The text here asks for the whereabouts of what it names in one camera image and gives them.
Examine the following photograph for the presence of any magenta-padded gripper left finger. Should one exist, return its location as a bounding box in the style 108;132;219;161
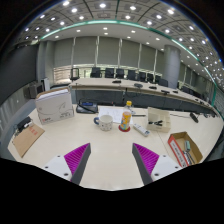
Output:
42;142;92;186

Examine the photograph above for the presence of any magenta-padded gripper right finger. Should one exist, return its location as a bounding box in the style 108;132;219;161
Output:
131;142;183;187

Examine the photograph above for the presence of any yellow-capped clear drink bottle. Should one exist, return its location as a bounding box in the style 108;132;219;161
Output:
119;100;133;132

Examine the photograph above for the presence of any open brown cardboard box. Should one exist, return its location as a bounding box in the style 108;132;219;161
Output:
167;131;204;168

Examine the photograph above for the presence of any white remote control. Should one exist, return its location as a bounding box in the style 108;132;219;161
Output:
132;123;151;138

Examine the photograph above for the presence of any beige desk organizer tray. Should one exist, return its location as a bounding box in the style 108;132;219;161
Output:
146;106;172;133

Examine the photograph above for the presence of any black conference desk device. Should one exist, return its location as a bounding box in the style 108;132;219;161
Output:
75;99;99;115

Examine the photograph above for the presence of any white cardboard paper box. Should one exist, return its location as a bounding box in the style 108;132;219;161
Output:
35;87;75;126

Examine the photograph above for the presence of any white printed paper sheet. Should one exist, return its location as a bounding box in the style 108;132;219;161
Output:
97;105;134;125

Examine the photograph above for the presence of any small black desk device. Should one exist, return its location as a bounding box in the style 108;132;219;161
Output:
15;116;33;132

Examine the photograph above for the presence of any row of black office chairs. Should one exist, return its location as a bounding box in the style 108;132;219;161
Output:
69;66;201;96

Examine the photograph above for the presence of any group of ceiling lights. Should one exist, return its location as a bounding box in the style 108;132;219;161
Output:
23;0;224;81

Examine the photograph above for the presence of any white dotted mug, blue handle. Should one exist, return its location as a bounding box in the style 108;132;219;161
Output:
93;114;114;132

